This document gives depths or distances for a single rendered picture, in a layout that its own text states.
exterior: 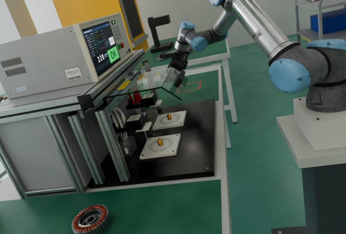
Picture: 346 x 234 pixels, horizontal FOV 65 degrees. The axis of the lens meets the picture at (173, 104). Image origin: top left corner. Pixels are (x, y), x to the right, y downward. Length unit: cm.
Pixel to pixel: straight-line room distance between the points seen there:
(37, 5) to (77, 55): 655
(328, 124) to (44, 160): 98
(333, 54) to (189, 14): 545
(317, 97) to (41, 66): 98
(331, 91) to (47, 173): 104
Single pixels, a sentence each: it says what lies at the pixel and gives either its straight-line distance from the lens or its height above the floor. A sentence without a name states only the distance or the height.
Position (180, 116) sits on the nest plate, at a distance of 135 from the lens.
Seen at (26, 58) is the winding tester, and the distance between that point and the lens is 111.
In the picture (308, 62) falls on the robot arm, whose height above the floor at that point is 105.
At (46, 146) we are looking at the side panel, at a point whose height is 96.
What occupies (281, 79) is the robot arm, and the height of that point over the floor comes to 101.
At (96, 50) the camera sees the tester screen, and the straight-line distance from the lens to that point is 104.
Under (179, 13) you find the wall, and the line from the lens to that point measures 634.
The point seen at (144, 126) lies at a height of 88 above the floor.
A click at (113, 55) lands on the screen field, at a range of 116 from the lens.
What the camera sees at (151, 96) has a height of 92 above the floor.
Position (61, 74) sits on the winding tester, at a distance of 106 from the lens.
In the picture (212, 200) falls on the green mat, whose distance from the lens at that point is 86.
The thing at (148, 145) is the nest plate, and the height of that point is 78.
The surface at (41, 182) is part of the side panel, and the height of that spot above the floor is 81.
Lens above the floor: 132
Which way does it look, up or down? 21 degrees down
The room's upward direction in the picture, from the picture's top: 15 degrees counter-clockwise
